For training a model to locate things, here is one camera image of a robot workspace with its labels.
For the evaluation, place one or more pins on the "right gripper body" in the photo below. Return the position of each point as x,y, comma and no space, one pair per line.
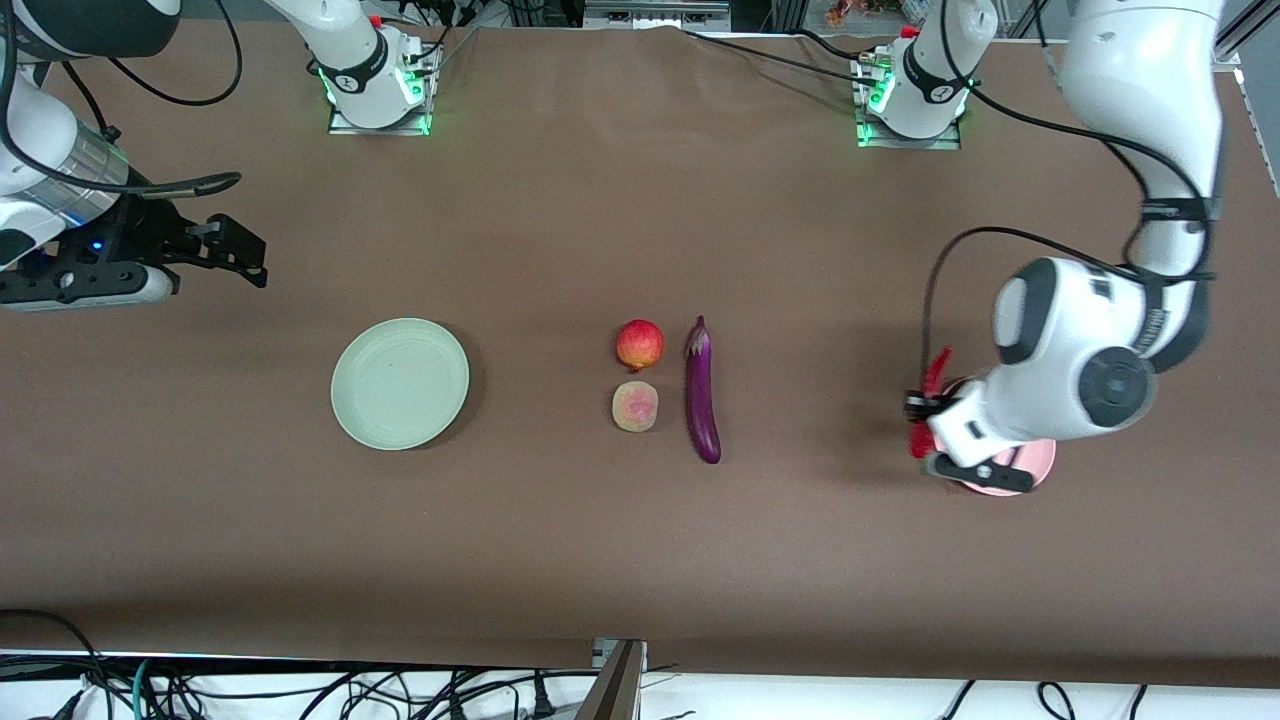
150,237

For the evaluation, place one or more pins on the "red chili pepper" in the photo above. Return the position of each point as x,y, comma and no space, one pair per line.
937,372

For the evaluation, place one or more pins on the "purple eggplant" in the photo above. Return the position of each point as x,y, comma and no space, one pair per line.
702,395

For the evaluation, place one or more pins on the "pink beige peach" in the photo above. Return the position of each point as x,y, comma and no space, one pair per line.
635,406

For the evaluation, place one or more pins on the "red pomegranate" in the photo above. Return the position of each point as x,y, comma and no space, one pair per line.
640,344

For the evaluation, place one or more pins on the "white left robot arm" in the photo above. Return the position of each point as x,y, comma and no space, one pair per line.
1080,350

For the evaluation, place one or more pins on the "pink round plate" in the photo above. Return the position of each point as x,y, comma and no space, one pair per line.
1040,462

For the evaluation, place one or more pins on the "light green round plate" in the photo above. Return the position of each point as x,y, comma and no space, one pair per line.
400,384

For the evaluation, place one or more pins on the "brown table cloth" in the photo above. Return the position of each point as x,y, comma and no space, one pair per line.
600,550

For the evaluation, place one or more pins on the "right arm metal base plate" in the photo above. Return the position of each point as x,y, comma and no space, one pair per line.
345,124

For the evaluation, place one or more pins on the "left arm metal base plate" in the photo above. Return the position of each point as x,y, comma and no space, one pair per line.
945,142

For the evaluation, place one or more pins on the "metal camera post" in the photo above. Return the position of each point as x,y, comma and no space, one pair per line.
615,685

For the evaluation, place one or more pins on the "aluminium frame rail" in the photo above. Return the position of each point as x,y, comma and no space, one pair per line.
655,12

